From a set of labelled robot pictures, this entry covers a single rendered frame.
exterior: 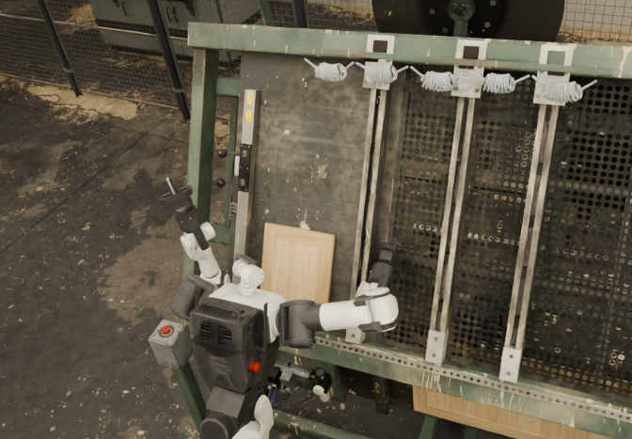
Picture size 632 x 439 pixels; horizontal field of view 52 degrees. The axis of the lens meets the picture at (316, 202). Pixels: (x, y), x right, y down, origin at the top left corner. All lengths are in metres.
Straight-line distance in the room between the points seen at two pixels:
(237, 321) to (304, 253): 0.64
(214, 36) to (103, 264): 2.48
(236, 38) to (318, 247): 0.90
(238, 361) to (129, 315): 2.23
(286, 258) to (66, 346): 2.01
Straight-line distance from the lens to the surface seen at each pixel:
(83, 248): 5.01
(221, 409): 2.37
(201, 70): 2.80
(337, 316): 2.12
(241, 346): 2.15
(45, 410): 4.11
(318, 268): 2.67
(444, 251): 2.44
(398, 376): 2.66
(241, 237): 2.78
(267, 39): 2.60
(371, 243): 2.52
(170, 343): 2.81
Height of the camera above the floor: 2.97
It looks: 38 degrees down
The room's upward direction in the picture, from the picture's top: 9 degrees counter-clockwise
